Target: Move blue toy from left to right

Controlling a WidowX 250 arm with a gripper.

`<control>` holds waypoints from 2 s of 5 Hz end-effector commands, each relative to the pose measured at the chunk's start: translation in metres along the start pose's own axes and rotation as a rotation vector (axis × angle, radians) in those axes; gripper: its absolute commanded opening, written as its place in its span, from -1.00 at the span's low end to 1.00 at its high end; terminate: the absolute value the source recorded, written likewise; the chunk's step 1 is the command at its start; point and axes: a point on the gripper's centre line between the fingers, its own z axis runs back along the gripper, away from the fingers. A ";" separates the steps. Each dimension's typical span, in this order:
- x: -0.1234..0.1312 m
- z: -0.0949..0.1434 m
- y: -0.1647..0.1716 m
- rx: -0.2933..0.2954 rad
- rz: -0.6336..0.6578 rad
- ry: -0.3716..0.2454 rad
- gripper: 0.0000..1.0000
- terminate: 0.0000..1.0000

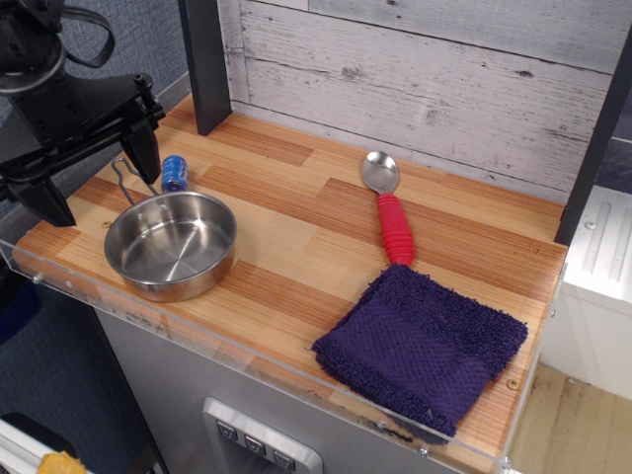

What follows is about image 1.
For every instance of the clear acrylic front guard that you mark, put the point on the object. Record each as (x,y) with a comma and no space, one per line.
(263,320)

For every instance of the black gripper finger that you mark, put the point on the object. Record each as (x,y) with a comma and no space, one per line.
(141,147)
(46,201)

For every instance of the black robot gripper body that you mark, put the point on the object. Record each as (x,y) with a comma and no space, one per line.
(60,120)

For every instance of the blue toy can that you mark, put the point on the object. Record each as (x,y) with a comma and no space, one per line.
(175,174)

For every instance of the red handled metal spoon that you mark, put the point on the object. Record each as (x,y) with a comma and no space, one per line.
(380,174)

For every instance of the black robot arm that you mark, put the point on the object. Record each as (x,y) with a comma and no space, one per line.
(30,43)

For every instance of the yellow object bottom left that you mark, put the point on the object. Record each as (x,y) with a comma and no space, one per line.
(60,463)

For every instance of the dark grey post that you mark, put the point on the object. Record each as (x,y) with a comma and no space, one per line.
(206,61)
(606,123)

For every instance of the grey dispenser panel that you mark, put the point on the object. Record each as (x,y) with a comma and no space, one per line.
(243,444)

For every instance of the purple folded towel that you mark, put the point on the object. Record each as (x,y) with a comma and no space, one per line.
(419,349)

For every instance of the dark grey right post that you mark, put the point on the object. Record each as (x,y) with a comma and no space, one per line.
(606,123)

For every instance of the small steel pan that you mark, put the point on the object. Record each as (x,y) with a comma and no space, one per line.
(171,247)

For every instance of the white side cabinet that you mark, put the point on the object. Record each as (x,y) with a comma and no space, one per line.
(588,336)

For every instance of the dark grey left post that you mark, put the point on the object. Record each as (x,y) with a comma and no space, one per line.
(206,61)

